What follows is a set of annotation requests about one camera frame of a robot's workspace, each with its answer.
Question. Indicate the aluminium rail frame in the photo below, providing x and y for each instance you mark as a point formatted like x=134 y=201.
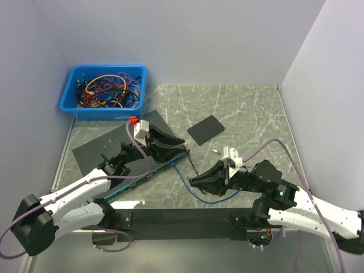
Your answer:
x=56 y=205

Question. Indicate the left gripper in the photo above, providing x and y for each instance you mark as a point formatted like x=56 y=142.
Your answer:
x=161 y=154

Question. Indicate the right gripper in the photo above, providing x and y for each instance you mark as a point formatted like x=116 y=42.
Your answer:
x=211 y=181

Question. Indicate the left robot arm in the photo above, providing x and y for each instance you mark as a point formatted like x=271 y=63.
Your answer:
x=39 y=221

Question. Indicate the large black network switch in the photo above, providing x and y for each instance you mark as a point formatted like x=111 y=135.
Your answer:
x=109 y=153

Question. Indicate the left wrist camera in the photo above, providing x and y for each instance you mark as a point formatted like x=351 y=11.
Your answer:
x=141 y=130

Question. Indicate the blue plastic bin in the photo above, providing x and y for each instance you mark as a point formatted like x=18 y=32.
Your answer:
x=104 y=92

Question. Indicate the small black network switch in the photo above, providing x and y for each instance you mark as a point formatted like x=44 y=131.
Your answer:
x=205 y=130

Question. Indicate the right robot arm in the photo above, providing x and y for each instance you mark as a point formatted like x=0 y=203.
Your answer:
x=281 y=203

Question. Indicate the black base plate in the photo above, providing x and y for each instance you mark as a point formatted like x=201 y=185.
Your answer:
x=211 y=223

